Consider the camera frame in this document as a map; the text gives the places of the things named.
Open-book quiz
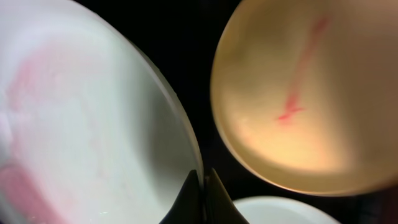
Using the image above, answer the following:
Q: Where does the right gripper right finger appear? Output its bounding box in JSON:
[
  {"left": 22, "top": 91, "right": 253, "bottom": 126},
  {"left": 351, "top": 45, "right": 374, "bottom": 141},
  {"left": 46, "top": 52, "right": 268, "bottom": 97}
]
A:
[{"left": 206, "top": 169, "right": 249, "bottom": 224}]

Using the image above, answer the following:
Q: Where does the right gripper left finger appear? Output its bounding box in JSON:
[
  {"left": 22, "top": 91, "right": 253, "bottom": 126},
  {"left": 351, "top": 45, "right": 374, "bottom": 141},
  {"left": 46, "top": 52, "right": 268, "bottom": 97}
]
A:
[{"left": 160, "top": 170, "right": 203, "bottom": 224}]

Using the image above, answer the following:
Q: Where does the light blue plate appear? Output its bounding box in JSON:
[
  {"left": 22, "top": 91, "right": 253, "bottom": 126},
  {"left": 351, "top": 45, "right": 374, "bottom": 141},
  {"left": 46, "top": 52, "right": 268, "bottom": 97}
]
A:
[
  {"left": 1, "top": 0, "right": 203, "bottom": 223},
  {"left": 233, "top": 196, "right": 340, "bottom": 224}
]

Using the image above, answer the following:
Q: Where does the light blue plate front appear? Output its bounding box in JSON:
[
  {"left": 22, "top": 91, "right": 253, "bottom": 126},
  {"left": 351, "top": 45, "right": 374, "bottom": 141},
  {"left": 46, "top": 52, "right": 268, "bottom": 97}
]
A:
[{"left": 1, "top": 0, "right": 203, "bottom": 223}]

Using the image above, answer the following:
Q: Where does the yellow plate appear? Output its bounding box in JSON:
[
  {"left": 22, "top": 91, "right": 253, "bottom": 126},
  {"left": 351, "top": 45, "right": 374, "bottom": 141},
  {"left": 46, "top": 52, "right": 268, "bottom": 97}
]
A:
[{"left": 211, "top": 0, "right": 397, "bottom": 196}]

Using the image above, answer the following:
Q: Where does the black round tray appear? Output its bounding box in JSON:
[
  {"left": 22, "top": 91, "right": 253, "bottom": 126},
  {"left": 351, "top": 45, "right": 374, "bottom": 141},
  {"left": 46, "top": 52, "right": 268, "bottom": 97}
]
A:
[{"left": 78, "top": 0, "right": 397, "bottom": 223}]

